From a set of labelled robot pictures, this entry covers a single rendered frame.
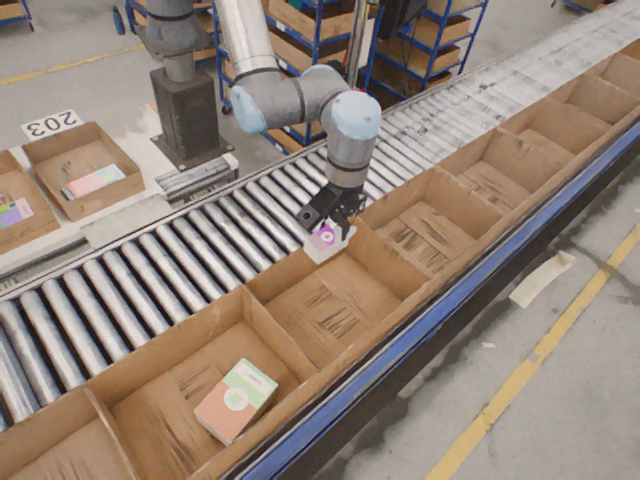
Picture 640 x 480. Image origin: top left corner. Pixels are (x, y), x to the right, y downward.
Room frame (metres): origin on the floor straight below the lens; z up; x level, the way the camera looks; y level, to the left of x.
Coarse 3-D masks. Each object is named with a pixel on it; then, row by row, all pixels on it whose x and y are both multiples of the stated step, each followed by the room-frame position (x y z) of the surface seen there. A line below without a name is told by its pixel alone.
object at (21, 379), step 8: (0, 328) 0.48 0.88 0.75; (0, 336) 0.44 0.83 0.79; (0, 344) 0.41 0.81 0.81; (8, 344) 0.44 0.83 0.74; (8, 352) 0.40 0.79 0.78; (8, 360) 0.37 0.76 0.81; (16, 360) 0.40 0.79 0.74; (16, 368) 0.36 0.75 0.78; (16, 376) 0.33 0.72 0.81; (24, 376) 0.36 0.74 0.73; (24, 384) 0.33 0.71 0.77; (24, 392) 0.30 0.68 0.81; (32, 392) 0.32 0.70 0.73; (32, 400) 0.29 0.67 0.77; (32, 408) 0.27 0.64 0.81; (40, 408) 0.29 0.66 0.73
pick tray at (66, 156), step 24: (24, 144) 1.14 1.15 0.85; (48, 144) 1.20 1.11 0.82; (72, 144) 1.26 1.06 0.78; (96, 144) 1.30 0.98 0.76; (48, 168) 1.13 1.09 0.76; (72, 168) 1.15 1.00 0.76; (96, 168) 1.17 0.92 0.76; (120, 168) 1.19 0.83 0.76; (96, 192) 0.97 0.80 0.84; (120, 192) 1.03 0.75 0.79; (72, 216) 0.90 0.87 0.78
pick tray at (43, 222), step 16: (0, 160) 1.07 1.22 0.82; (16, 160) 1.06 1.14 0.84; (0, 176) 1.05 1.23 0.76; (16, 176) 1.06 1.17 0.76; (16, 192) 0.98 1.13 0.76; (32, 192) 0.99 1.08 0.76; (32, 208) 0.92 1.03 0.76; (48, 208) 0.86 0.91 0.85; (16, 224) 0.78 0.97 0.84; (32, 224) 0.81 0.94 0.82; (48, 224) 0.84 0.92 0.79; (0, 240) 0.73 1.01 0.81; (16, 240) 0.76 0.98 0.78; (32, 240) 0.79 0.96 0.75
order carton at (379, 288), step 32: (352, 224) 0.85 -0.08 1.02; (288, 256) 0.67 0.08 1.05; (352, 256) 0.83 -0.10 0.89; (384, 256) 0.77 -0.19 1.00; (256, 288) 0.59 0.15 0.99; (288, 288) 0.68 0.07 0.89; (320, 288) 0.70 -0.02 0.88; (352, 288) 0.71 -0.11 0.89; (384, 288) 0.73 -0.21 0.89; (416, 288) 0.68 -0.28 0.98; (288, 320) 0.57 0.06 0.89; (320, 320) 0.59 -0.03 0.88; (352, 320) 0.61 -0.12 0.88; (384, 320) 0.54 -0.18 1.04; (320, 352) 0.50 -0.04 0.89; (352, 352) 0.46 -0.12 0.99; (320, 384) 0.39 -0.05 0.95
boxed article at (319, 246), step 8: (328, 224) 0.70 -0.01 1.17; (336, 224) 0.70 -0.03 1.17; (320, 232) 0.67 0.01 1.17; (328, 232) 0.67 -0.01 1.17; (304, 240) 0.64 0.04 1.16; (312, 240) 0.64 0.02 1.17; (320, 240) 0.64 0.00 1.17; (328, 240) 0.65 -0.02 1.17; (304, 248) 0.64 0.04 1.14; (312, 248) 0.62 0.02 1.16; (320, 248) 0.62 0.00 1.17; (328, 248) 0.63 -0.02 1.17; (312, 256) 0.62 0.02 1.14; (320, 256) 0.61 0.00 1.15; (328, 256) 0.63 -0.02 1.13
